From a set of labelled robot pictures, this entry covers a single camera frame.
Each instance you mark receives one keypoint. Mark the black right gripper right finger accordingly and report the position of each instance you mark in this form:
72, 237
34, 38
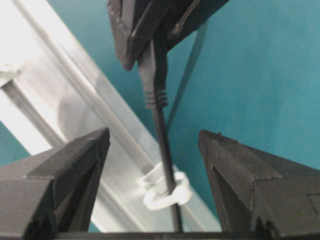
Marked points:
256, 191

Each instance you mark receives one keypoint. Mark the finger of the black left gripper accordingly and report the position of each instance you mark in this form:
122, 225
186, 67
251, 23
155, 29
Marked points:
133, 22
186, 16

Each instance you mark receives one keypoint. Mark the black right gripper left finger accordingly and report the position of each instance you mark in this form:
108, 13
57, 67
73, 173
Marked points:
53, 191

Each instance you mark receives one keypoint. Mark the teal table mat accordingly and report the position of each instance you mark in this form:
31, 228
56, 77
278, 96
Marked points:
251, 73

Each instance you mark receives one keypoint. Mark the aluminium rail profile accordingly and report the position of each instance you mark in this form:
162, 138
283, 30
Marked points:
51, 92

